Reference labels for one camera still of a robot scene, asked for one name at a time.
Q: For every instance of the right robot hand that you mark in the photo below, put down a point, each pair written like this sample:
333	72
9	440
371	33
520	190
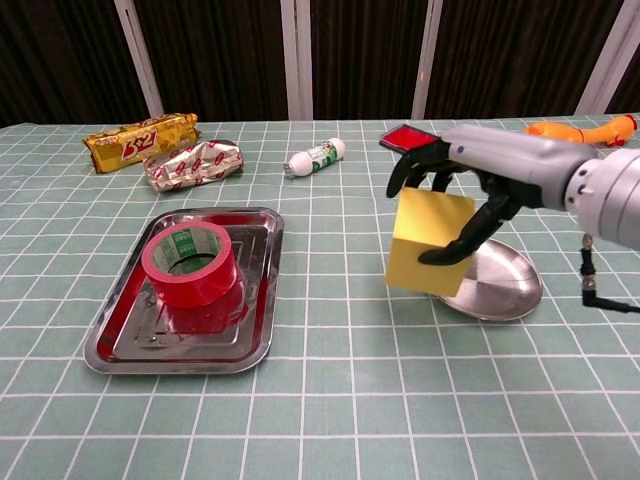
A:
520	160

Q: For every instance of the yellow cube block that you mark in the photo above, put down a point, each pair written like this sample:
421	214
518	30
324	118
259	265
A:
425	230

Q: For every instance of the red tape roll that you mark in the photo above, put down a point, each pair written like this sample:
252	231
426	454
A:
200	287

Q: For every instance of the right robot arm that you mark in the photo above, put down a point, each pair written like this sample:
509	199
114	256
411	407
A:
615	195

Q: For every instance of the orange rubber chicken toy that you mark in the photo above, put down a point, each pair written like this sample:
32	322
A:
600	132

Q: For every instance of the red ink pad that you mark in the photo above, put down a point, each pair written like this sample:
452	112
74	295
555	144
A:
405	137

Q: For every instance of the round steel plate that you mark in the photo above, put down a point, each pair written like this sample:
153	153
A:
505	290

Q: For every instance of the small white green bottle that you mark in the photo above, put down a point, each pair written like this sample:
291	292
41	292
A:
315	159

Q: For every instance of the rectangular steel tray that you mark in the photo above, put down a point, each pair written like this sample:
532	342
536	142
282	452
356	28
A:
260	280

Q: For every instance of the green checkered tablecloth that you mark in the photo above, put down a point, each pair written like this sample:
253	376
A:
350	400

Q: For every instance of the black curtain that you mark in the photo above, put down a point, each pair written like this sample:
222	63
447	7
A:
225	55

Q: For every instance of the silver red snack wrapper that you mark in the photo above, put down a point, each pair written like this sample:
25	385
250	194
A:
192	167

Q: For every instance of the gold biscuit pack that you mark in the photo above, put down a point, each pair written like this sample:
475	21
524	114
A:
130	147

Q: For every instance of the white frame post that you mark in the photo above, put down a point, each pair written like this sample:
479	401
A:
426	60
137	55
602	65
297	60

